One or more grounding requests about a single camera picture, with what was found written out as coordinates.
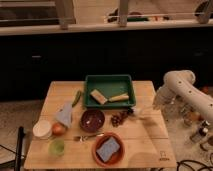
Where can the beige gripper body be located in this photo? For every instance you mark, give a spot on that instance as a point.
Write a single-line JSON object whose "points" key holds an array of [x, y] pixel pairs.
{"points": [[149, 114]]}

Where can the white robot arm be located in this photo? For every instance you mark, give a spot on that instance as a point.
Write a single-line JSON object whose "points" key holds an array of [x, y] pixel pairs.
{"points": [[181, 83]]}

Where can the orange bowl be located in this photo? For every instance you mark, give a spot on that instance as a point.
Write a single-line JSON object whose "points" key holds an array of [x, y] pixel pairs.
{"points": [[115, 158]]}

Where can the yellow corn cob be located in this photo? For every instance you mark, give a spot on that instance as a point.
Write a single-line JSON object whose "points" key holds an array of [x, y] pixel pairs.
{"points": [[121, 97]]}

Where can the brown grapes bunch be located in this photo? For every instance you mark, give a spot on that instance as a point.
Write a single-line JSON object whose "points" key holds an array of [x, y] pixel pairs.
{"points": [[119, 119]]}

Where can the blue sponge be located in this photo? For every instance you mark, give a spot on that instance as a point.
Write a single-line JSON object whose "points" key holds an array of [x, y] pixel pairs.
{"points": [[107, 149]]}

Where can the green plastic tray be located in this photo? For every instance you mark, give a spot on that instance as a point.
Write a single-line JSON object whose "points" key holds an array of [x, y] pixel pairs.
{"points": [[109, 86]]}

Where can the metal fork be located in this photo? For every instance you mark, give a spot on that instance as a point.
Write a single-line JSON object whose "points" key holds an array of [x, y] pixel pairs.
{"points": [[85, 137]]}

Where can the green chili pepper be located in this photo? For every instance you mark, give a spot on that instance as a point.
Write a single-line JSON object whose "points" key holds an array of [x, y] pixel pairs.
{"points": [[77, 98]]}

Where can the grey folded cloth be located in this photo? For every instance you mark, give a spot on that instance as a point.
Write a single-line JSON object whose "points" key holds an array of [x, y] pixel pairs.
{"points": [[64, 115]]}

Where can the orange fruit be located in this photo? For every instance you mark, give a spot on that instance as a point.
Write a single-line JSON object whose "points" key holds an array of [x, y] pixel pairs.
{"points": [[58, 129]]}

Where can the green cup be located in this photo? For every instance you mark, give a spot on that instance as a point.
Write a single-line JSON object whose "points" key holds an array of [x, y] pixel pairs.
{"points": [[56, 147]]}

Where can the white cup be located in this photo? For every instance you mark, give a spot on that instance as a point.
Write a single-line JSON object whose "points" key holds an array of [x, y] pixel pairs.
{"points": [[42, 129]]}

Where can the black chair frame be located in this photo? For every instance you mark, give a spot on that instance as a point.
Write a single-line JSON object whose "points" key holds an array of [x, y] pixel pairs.
{"points": [[18, 151]]}

